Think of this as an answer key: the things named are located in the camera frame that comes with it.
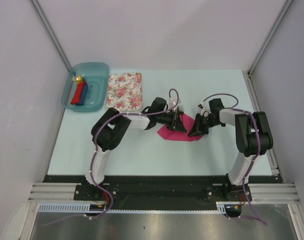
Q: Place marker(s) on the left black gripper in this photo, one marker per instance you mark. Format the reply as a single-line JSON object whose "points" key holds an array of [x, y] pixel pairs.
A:
{"points": [[174, 124]]}

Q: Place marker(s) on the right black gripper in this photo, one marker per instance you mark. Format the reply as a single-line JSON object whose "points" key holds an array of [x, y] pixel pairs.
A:
{"points": [[197, 129]]}

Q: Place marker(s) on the teal plastic bin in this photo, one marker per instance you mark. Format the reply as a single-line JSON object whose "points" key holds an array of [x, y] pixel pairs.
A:
{"points": [[96, 75]]}

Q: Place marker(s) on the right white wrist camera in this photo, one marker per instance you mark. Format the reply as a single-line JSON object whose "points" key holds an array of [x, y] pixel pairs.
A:
{"points": [[204, 106]]}

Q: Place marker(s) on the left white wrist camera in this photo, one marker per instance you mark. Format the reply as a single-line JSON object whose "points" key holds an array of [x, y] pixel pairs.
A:
{"points": [[174, 103]]}

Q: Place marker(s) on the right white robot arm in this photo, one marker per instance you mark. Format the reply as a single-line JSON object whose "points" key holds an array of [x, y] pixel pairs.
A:
{"points": [[253, 140]]}

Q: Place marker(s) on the red marker pen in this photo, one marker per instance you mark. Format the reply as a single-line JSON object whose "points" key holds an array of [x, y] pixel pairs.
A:
{"points": [[77, 94]]}

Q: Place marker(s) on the floral cloth mat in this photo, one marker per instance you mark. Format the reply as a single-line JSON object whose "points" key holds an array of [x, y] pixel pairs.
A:
{"points": [[124, 92]]}

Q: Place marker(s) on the gold foil candy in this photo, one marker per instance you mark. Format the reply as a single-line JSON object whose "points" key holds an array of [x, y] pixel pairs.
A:
{"points": [[78, 78]]}

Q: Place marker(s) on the magenta paper napkin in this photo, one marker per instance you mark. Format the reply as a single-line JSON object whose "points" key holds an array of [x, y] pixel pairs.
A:
{"points": [[172, 135]]}

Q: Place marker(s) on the black fork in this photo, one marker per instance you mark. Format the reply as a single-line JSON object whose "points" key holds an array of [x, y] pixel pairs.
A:
{"points": [[181, 110]]}

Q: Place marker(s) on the blue marker pen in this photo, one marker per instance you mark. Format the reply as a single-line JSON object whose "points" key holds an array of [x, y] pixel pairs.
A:
{"points": [[83, 95]]}

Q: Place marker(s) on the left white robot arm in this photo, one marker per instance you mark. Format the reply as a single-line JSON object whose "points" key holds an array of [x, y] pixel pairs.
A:
{"points": [[110, 129]]}

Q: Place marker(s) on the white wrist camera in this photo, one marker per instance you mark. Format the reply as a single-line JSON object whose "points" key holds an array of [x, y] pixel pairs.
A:
{"points": [[174, 103], [204, 106]]}

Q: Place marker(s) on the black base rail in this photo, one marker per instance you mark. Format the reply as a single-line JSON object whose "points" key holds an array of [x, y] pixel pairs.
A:
{"points": [[160, 193]]}

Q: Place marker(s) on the aluminium frame rail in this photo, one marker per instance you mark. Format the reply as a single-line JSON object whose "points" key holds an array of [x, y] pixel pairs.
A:
{"points": [[52, 192]]}

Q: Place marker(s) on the black knife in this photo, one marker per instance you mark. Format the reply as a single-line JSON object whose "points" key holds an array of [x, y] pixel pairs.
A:
{"points": [[178, 111]]}

